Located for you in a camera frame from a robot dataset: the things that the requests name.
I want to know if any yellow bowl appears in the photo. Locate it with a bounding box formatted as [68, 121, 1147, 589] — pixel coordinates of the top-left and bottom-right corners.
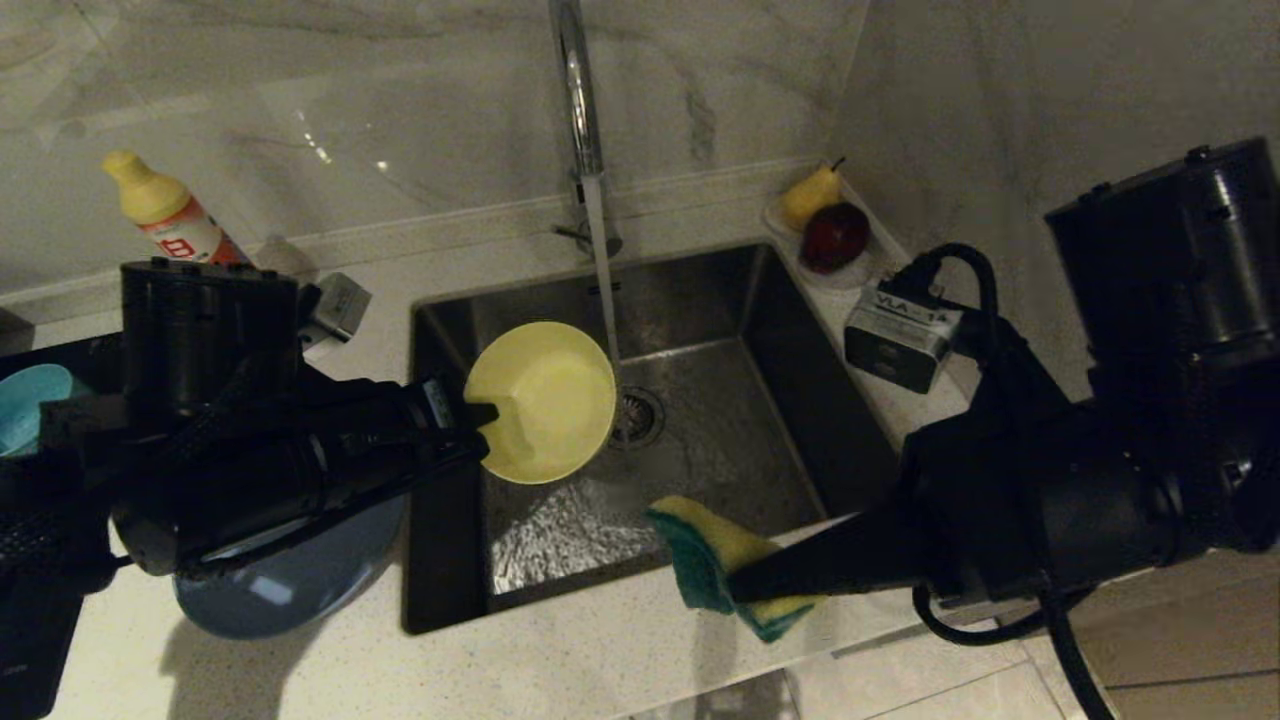
[463, 320, 618, 486]

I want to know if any yellow green sponge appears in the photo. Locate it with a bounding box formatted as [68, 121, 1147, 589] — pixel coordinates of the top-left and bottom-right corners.
[645, 495, 826, 643]

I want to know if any grey blue plate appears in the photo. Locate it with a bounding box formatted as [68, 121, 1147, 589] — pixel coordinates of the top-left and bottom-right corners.
[172, 495, 406, 641]

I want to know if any orange label dish soap bottle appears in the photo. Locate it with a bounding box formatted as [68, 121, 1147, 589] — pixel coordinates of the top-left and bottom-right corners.
[103, 150, 251, 266]

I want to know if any teal bowl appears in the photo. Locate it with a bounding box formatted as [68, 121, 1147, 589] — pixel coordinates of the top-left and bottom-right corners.
[0, 363, 76, 459]

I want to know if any stainless steel sink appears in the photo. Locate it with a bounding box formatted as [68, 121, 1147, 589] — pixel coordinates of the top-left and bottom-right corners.
[403, 243, 901, 634]

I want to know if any round metal drain strainer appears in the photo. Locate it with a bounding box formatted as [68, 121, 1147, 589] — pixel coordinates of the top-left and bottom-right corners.
[612, 387, 667, 451]

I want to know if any running water stream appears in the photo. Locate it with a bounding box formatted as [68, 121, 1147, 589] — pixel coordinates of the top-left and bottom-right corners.
[583, 175, 623, 366]

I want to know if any small white dish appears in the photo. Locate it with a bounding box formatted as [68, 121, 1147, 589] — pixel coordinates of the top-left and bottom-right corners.
[762, 198, 901, 292]

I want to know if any dark red apple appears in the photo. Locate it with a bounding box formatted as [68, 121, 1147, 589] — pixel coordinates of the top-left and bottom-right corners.
[798, 203, 871, 276]

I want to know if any chrome faucet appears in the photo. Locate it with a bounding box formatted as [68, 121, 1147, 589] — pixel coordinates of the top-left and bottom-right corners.
[548, 0, 623, 261]

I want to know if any yellow pear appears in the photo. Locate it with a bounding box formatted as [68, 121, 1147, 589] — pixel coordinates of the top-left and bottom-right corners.
[780, 158, 846, 233]

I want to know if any black glass cooktop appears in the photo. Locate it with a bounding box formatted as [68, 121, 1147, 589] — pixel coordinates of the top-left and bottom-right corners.
[0, 335, 131, 720]

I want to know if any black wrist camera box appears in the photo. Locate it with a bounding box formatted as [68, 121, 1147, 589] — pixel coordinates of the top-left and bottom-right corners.
[300, 272, 373, 349]
[843, 285, 963, 394]

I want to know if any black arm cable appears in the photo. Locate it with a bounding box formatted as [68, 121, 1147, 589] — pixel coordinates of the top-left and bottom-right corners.
[905, 243, 1121, 720]

